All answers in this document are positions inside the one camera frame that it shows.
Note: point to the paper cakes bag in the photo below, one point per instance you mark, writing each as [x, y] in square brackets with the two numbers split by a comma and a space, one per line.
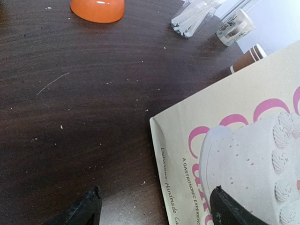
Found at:
[242, 130]

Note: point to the stack of brown paper cups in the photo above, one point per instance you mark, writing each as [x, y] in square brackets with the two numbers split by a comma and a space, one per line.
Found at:
[254, 54]

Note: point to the orange plastic bowl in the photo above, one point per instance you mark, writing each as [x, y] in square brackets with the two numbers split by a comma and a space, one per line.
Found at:
[98, 11]

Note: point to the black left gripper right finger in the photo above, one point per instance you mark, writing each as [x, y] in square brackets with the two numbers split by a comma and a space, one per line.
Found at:
[241, 204]

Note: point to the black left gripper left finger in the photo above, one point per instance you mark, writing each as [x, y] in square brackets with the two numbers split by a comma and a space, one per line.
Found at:
[85, 211]

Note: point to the white stirrers in holder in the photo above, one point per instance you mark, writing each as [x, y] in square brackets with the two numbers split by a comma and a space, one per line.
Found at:
[193, 15]

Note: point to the white ceramic mug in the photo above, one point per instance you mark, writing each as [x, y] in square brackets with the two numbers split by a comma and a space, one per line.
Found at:
[235, 27]

